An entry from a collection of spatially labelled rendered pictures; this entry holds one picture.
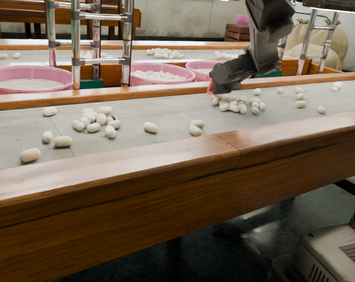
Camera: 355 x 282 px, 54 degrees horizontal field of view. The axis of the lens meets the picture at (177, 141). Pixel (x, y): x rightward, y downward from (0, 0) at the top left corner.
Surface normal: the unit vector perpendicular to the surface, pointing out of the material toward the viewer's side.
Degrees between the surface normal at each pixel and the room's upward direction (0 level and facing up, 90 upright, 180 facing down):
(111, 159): 0
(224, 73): 96
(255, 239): 0
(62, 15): 90
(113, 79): 90
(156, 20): 90
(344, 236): 0
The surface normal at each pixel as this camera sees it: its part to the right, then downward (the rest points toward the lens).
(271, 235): 0.11, -0.90
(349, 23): -0.85, 0.13
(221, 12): 0.52, 0.40
